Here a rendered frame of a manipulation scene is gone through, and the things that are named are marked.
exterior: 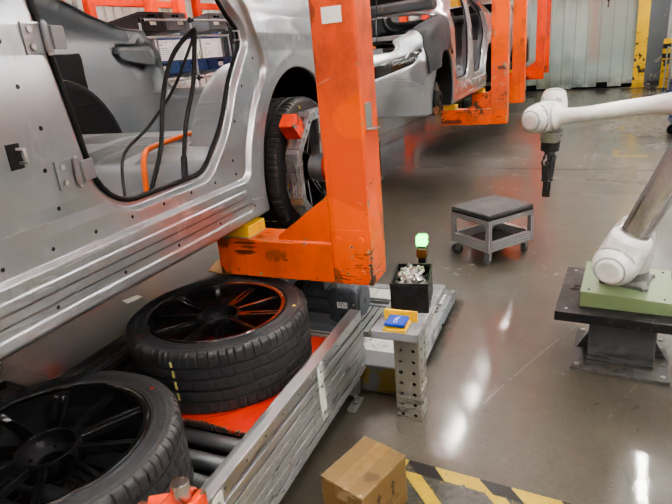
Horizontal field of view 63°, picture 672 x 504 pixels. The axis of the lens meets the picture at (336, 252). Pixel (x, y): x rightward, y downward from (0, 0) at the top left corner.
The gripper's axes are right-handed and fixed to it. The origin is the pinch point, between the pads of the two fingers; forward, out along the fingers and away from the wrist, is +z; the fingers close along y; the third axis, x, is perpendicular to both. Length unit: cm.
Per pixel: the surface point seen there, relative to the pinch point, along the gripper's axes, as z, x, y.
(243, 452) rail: 32, 23, -162
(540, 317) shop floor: 74, 4, 21
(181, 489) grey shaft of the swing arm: 16, 11, -188
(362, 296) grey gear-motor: 40, 56, -60
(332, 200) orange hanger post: -11, 50, -83
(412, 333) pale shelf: 27, 11, -94
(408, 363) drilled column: 47, 19, -84
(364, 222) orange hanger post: -4, 39, -81
